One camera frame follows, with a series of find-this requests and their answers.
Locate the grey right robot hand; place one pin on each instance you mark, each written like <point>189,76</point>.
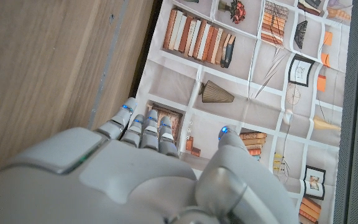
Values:
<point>120,180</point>

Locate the printed bookshelf backdrop cloth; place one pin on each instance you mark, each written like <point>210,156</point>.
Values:
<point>228,87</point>

